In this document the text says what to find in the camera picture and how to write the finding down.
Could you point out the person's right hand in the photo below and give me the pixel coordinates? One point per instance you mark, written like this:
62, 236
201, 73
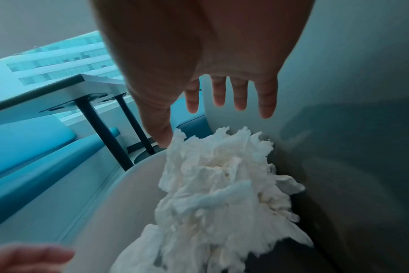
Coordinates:
197, 48

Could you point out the person's left hand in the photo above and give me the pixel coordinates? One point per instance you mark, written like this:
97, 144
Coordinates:
26, 257

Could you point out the pile of white tissues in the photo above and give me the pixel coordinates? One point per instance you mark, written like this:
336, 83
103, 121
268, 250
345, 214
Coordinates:
218, 186

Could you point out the grey chair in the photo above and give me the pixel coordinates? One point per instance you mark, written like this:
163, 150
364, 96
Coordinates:
359, 133

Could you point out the teal upholstered bench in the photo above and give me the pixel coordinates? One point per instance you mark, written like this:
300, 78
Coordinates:
22, 149

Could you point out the glass window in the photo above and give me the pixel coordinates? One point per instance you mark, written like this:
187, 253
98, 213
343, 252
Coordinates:
56, 58

